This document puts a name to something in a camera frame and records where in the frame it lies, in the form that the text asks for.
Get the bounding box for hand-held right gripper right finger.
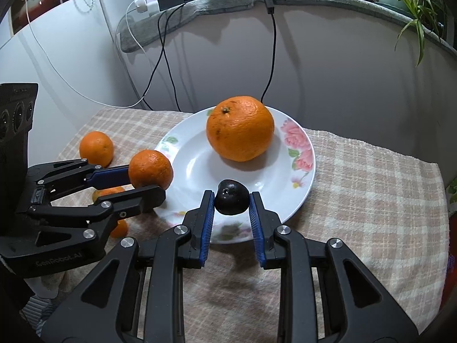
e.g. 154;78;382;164
249;192;421;343

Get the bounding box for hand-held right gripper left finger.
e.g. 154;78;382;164
41;190;217;343

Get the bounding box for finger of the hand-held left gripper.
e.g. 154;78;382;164
27;185;167;258
28;158;132;191

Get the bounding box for small orange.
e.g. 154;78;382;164
109;219;129;239
128;149;174;191
79;131;114;167
92;186;126;203

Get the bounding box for dark plum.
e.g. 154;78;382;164
214;180;250;216

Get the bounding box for white floral plate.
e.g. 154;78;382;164
152;105;316;245

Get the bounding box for large orange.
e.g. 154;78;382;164
206;96;275;162

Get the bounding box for plaid beige cloth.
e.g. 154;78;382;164
21;106;450;343

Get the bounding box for white cabinet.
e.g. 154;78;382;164
0;0;145;108

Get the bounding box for striped grey cloth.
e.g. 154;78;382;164
21;291;56;331

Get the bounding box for white charger plug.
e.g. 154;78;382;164
133;0;161;13

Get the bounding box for grey towel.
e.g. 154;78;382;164
118;0;457;53

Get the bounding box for green spider plant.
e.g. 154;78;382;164
384;0;448;67

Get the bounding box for white cable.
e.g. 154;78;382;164
25;2;148;108

